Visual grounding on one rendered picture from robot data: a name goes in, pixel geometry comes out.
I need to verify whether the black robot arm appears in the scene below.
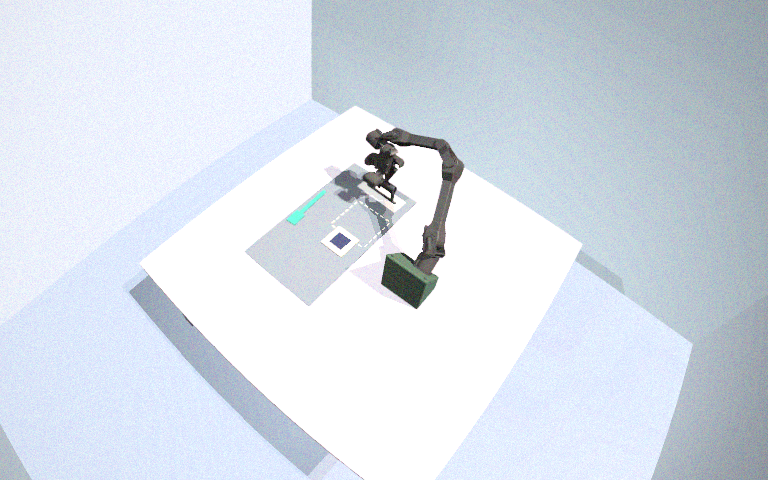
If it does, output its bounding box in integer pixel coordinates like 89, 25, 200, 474
364, 127, 465, 276

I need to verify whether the beige square tile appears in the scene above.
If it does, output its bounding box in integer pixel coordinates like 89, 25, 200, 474
321, 226, 359, 257

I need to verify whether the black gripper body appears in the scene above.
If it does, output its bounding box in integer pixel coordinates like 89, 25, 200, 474
363, 154, 405, 187

